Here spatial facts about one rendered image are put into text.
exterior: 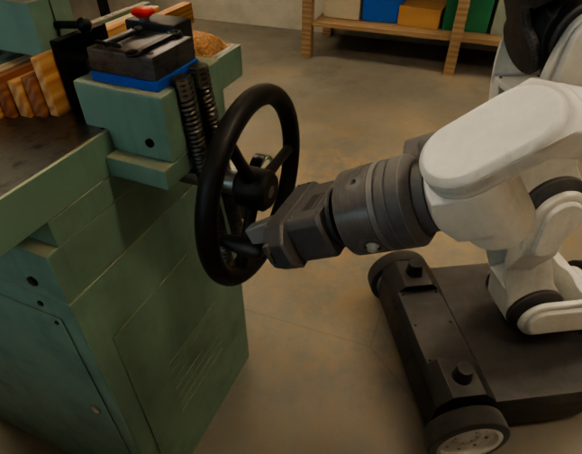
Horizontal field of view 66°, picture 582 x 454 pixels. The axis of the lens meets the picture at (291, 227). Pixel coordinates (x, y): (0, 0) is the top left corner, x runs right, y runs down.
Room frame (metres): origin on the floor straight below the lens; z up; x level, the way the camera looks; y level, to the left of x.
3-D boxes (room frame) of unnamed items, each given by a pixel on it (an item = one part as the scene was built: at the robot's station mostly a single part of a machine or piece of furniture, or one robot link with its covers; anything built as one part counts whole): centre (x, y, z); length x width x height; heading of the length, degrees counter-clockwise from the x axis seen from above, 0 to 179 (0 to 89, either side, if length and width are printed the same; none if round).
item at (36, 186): (0.62, 0.26, 0.87); 0.61 x 0.30 x 0.06; 157
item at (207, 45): (0.86, 0.19, 0.91); 0.12 x 0.09 x 0.03; 67
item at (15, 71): (0.65, 0.35, 0.93); 0.18 x 0.02 x 0.06; 157
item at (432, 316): (0.80, -0.63, 0.19); 0.64 x 0.52 x 0.33; 97
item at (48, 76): (0.67, 0.28, 0.94); 0.21 x 0.01 x 0.08; 157
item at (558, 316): (0.81, -0.66, 0.28); 0.21 x 0.20 x 0.13; 97
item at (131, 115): (0.59, 0.19, 0.91); 0.15 x 0.14 x 0.09; 157
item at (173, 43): (0.59, 0.18, 0.99); 0.13 x 0.11 x 0.06; 157
